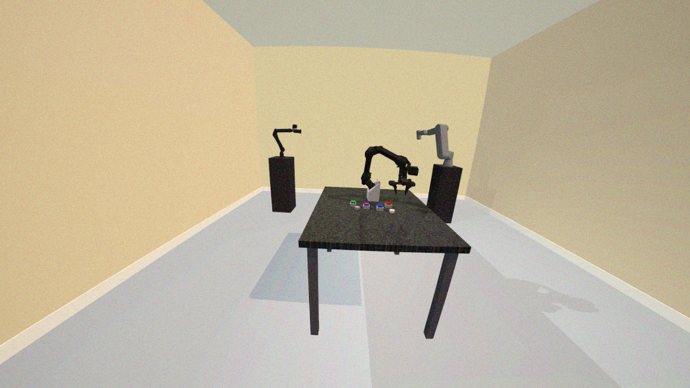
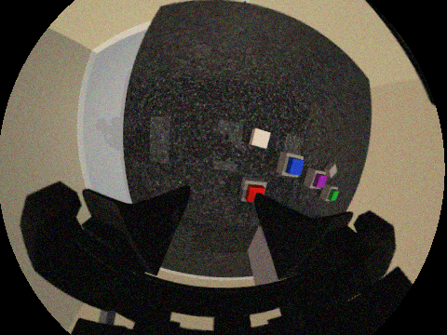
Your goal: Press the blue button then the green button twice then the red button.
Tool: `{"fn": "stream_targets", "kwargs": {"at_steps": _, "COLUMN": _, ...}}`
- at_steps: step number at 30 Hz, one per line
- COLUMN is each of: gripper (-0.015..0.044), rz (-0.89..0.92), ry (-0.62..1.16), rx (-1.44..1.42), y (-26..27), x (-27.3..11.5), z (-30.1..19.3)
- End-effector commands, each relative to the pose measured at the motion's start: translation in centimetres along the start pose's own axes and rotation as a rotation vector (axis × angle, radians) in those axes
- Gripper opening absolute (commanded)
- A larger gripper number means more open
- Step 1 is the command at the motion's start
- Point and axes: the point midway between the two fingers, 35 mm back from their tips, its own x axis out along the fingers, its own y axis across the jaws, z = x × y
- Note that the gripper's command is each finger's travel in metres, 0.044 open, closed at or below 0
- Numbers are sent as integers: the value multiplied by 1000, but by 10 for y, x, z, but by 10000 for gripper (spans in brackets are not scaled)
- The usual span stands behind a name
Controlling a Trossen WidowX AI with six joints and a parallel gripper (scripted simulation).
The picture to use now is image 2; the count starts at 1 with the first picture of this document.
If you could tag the blue button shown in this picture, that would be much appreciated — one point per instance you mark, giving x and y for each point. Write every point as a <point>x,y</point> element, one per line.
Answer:
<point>290,164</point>

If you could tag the purple button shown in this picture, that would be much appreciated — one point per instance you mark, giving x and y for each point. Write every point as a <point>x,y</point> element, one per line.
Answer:
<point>315,178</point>

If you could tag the green button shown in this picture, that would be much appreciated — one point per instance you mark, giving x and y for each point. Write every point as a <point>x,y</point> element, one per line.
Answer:
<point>329,192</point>

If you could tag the red button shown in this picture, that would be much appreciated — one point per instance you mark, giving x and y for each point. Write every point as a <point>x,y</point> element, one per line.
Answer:
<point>250,187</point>

